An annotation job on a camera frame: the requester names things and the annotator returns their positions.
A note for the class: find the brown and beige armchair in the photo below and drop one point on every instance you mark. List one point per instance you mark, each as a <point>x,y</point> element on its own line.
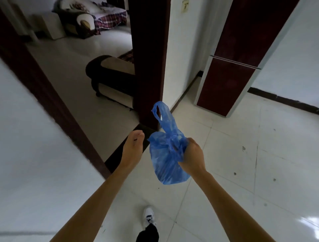
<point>117,66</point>

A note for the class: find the dark red refrigerator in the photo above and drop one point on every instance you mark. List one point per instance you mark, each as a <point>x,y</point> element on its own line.
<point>224,87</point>

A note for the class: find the plaid blanket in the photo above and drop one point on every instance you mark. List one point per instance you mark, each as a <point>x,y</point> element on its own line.
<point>112,18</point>

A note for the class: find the black door threshold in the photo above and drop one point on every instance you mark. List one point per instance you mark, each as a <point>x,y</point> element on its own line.
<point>117,157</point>

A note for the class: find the beige wall switch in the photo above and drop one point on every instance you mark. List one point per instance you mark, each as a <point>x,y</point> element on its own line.
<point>185,6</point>

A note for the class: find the white left sneaker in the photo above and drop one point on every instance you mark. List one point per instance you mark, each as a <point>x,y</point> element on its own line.
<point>148,215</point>

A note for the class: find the person's right hand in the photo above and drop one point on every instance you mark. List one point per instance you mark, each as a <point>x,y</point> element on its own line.
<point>194,159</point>

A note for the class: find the dark red door frame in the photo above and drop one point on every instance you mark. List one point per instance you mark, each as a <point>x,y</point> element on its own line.
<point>149,62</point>

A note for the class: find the white side box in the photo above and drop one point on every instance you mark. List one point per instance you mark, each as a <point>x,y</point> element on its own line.
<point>49,25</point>

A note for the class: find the brown and beige sofa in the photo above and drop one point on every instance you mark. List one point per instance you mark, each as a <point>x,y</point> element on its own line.
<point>74,22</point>

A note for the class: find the black baseboard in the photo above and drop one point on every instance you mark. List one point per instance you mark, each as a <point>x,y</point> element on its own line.
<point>286,99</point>

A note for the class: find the person's right forearm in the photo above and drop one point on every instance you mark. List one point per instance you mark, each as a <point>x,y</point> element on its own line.
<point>229,212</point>

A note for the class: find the person's left hand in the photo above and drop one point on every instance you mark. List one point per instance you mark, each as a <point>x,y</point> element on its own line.
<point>132,149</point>

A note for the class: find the person's left forearm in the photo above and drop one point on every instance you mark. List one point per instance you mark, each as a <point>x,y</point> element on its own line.
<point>92,212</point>

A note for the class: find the black trousers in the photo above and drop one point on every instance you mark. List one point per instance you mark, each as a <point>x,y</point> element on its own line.
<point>148,235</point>

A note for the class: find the blue plastic bag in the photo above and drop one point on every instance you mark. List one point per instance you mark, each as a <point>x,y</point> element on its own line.
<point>164,162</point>

